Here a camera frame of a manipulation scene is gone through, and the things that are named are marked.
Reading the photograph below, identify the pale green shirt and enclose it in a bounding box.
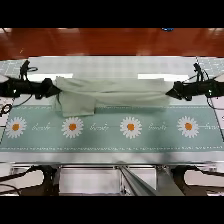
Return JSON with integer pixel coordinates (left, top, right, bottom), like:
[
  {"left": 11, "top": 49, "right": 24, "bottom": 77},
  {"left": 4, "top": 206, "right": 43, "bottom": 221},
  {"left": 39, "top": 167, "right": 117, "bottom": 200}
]
[{"left": 50, "top": 76, "right": 175, "bottom": 118}]

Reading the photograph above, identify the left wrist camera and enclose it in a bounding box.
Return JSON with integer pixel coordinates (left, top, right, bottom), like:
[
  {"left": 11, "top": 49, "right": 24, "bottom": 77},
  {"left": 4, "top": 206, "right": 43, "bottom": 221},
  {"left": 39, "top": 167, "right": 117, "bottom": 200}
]
[{"left": 19, "top": 59, "right": 39, "bottom": 82}]

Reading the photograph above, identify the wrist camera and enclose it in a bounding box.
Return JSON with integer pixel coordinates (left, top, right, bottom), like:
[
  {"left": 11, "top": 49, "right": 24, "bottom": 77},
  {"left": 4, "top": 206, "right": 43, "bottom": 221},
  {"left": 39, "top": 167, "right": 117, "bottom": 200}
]
[
  {"left": 192, "top": 62, "right": 206, "bottom": 83},
  {"left": 19, "top": 59, "right": 39, "bottom": 82}
]

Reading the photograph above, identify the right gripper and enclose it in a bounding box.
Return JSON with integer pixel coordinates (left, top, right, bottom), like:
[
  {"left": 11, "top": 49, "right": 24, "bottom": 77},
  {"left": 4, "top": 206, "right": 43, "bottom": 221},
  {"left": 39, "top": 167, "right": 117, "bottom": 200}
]
[{"left": 165, "top": 80, "right": 195, "bottom": 102}]

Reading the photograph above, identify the black cable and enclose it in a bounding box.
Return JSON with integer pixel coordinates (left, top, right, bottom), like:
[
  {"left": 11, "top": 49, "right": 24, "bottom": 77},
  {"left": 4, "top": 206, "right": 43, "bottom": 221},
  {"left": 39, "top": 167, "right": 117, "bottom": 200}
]
[
  {"left": 205, "top": 95, "right": 224, "bottom": 112},
  {"left": 0, "top": 94, "right": 34, "bottom": 117}
]

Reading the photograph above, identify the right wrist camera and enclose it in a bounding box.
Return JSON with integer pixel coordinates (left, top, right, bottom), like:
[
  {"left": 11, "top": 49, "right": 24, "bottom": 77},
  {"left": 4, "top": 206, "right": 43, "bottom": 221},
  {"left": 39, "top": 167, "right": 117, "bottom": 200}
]
[{"left": 192, "top": 62, "right": 206, "bottom": 83}]

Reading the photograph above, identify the silver frame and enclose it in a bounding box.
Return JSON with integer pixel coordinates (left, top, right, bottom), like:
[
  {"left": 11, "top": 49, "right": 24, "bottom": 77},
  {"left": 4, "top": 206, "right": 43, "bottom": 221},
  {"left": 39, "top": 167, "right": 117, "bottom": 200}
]
[{"left": 0, "top": 161, "right": 224, "bottom": 197}]

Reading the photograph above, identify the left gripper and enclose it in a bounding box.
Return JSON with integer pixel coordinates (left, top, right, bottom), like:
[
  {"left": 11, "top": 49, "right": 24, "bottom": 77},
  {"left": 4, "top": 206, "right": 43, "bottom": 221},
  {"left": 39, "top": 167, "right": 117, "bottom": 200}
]
[{"left": 33, "top": 77, "right": 63, "bottom": 100}]

